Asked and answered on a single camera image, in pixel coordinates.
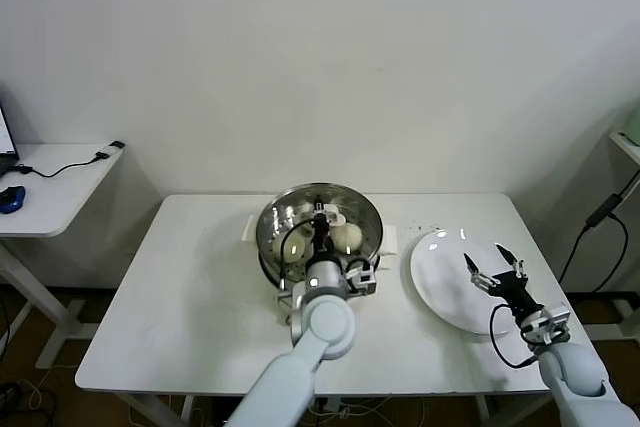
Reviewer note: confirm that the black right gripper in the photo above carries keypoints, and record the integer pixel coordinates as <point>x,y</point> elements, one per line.
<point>517,294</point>

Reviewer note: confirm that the black laptop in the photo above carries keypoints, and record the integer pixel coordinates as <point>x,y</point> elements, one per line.
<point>5,137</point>

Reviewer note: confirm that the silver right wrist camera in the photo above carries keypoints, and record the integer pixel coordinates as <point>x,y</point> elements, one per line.
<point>547,324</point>

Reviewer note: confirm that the pale green object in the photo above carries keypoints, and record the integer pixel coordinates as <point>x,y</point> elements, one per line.
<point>635,127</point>

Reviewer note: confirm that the white power strip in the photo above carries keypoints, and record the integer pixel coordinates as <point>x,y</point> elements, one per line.
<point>335,407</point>

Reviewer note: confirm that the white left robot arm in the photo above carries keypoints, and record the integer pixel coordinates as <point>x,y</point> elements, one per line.
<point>325,327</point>

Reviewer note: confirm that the stainless steel steamer pot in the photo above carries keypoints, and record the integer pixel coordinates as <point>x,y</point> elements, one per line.
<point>390,242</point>

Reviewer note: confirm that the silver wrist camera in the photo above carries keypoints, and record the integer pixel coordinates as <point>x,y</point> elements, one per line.
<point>362,278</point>
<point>547,324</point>

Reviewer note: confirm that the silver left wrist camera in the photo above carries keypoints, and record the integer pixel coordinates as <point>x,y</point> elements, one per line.
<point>362,278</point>

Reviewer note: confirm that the white steamed baozi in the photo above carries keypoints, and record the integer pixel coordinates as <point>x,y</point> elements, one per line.
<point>290,248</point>
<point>306,212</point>
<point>348,238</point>

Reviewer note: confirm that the white side desk with laptop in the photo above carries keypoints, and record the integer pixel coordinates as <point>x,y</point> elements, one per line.
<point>60,197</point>

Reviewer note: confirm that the steel perforated steamer basket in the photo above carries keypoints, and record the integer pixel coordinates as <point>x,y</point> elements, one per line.
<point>270,272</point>

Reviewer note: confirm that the white round plate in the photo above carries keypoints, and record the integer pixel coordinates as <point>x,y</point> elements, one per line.
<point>440,277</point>

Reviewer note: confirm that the blue computer mouse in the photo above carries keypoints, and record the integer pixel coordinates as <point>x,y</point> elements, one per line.
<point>11,198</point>

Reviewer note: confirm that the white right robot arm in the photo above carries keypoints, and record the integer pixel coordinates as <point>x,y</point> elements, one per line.
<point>575,372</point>

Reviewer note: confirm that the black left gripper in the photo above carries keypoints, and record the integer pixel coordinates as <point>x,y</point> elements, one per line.
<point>322,242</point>

